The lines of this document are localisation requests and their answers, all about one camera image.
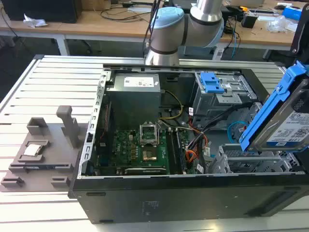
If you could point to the black RAM slots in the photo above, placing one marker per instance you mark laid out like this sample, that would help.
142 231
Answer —
175 152

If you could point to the blue box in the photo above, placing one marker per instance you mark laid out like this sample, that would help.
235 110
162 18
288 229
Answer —
292 13

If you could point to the CPU socket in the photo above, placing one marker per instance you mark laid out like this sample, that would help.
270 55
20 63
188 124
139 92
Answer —
149 155

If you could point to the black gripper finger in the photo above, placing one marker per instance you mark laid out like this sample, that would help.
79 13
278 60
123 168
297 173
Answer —
301 96
303 162

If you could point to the hard disk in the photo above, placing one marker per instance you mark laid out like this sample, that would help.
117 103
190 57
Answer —
277 120

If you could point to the blue plastic drive latch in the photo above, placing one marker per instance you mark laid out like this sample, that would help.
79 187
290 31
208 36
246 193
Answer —
211 83

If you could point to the clear plastic bag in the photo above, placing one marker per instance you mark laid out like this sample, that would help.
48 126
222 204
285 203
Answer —
280 24

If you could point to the wooden desk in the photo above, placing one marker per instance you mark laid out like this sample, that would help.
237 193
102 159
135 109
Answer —
96 29

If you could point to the metal disk bay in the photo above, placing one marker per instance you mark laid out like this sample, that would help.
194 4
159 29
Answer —
253 164

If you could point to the black expansion card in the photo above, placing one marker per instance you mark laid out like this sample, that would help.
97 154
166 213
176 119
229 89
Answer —
144 171

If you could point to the crumpled white paper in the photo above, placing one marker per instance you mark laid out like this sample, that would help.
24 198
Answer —
33 21

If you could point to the silver CPU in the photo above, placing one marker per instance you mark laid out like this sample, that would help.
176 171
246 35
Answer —
32 149

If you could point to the black PC case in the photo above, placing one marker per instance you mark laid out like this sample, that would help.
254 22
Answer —
169 200

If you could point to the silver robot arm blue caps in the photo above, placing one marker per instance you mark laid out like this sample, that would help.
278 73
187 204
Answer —
169 31

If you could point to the metal drive cage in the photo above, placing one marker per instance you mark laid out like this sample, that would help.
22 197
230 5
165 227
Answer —
217 104

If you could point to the small black box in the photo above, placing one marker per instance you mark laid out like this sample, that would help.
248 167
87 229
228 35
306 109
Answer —
248 21

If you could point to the grey parts rack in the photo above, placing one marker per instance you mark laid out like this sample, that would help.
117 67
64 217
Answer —
48 169

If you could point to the green motherboard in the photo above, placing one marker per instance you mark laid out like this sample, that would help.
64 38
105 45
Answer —
125 149

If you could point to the large black box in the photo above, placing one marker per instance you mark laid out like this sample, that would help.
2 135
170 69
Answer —
41 9

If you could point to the grey power supply unit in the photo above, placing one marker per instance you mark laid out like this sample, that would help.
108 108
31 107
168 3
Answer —
135 96

